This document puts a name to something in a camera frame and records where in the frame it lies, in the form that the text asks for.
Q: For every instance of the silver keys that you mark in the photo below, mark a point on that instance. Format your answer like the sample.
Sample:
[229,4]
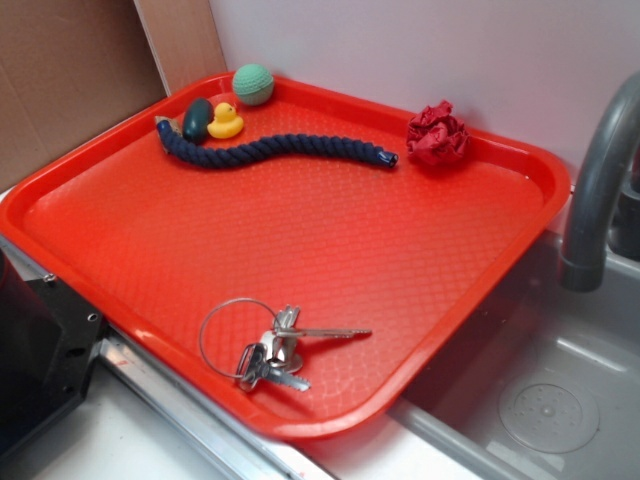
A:
[273,358]

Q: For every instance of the red plastic tray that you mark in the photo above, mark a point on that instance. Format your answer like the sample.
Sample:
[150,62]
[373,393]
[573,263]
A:
[408,252]

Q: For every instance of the yellow rubber duck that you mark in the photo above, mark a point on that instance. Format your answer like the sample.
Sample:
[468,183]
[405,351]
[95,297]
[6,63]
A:
[226,123]

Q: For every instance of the crumpled red paper ball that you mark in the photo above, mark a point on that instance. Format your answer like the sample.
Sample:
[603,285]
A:
[435,137]

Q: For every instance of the green dimpled ball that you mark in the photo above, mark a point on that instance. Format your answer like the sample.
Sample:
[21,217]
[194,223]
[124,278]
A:
[253,84]

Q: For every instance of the dark green oval toy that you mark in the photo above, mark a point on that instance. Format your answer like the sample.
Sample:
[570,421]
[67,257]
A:
[198,116]

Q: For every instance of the grey toy sink basin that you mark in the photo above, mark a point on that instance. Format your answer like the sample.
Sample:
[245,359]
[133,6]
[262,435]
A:
[539,382]

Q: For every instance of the grey curved faucet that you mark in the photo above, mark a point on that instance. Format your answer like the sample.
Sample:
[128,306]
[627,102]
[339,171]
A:
[604,211]

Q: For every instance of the brown cardboard panel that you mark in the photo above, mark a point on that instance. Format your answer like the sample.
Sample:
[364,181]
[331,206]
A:
[71,70]

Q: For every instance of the black metal bracket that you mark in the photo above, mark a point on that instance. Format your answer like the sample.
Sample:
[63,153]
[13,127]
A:
[49,339]

